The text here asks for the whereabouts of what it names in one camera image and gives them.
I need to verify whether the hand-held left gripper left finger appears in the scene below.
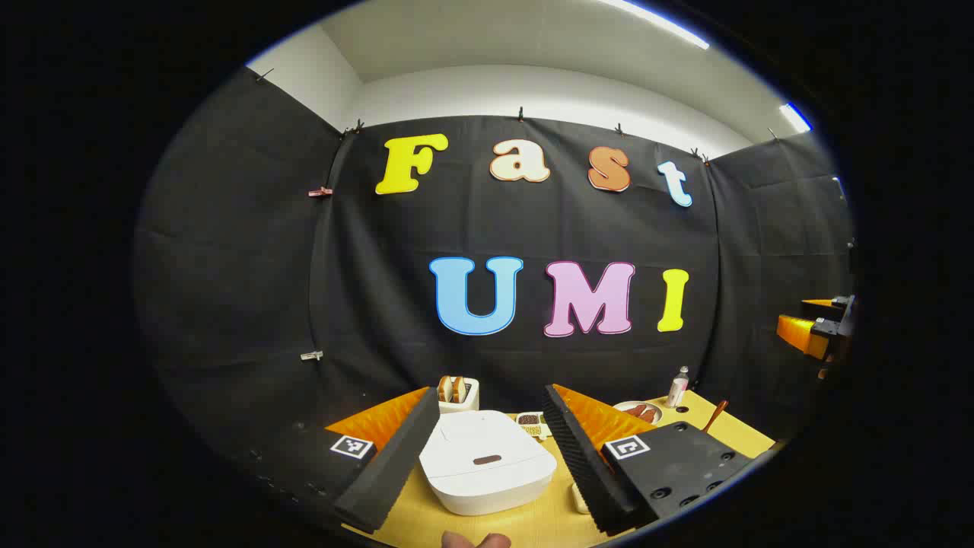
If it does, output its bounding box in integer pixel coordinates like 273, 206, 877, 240
243, 387, 441, 534

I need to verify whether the white sectioned condiment dish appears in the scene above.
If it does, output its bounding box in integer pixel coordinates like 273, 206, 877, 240
515, 412, 552, 441

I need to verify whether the white toaster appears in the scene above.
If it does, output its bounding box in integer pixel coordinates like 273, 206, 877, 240
438, 376, 480, 414

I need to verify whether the white round plate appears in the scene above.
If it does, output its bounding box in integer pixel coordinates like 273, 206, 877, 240
613, 400, 663, 425

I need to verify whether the white rice cooker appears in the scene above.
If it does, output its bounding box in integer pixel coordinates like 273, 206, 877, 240
419, 409, 558, 517

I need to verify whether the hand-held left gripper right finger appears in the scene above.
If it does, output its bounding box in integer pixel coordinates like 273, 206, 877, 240
542, 384, 777, 535

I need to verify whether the ceiling light strip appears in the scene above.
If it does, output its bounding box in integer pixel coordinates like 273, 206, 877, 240
779, 102, 813, 135

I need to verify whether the black backdrop cloth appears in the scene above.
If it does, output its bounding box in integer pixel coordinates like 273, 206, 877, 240
133, 67, 857, 488

